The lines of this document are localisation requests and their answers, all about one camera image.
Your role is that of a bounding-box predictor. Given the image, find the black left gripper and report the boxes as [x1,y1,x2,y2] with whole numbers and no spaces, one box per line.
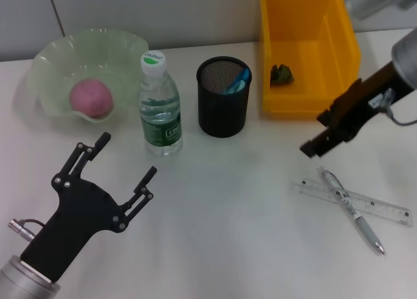
[20,132,158,283]

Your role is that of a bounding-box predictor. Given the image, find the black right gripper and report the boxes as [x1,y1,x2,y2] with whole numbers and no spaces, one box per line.
[299,60,415,159]

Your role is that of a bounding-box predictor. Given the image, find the clear green-label water bottle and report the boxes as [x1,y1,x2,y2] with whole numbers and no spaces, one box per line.
[137,50,183,156]

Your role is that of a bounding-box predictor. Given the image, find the green plastic wrapper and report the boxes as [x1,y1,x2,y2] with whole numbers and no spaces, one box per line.
[270,63,296,85]

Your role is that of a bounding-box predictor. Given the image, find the pink peach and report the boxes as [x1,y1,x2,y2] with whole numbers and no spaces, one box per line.
[68,78,115,119]

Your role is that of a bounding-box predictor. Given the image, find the clear plastic ruler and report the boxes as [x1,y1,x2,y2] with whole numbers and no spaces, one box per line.
[291,177,413,227]

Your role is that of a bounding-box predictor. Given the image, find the blue scissors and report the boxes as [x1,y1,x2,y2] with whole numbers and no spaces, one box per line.
[222,68,252,95]

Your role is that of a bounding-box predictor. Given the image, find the silver white pen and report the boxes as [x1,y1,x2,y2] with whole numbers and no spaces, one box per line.
[317,165,386,255]

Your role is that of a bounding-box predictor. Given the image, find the black mesh pen holder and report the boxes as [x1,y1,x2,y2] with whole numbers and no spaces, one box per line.
[195,56,253,138]

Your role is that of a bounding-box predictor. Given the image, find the translucent green fruit plate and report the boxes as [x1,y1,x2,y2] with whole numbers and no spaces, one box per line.
[25,28,150,124]

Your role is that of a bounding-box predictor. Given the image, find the yellow plastic bin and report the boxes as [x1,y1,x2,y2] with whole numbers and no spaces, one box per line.
[259,0,362,114]

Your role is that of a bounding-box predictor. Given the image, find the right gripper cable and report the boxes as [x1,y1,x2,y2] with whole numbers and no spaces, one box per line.
[380,87,417,127]

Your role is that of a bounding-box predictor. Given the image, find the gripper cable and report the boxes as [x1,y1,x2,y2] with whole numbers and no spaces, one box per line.
[380,87,417,127]
[7,218,46,240]

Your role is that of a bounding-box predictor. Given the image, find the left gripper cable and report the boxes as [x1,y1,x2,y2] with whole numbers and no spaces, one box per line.
[7,218,46,240]

